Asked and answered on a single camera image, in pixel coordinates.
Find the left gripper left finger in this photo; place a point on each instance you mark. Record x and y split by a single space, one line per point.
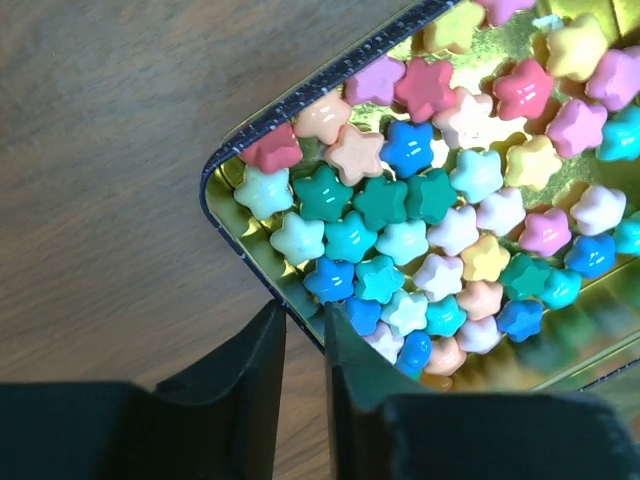
217 418

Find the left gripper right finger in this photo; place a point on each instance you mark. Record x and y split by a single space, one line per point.
385 425

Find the star candy tin box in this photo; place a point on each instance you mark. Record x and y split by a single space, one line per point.
464 181

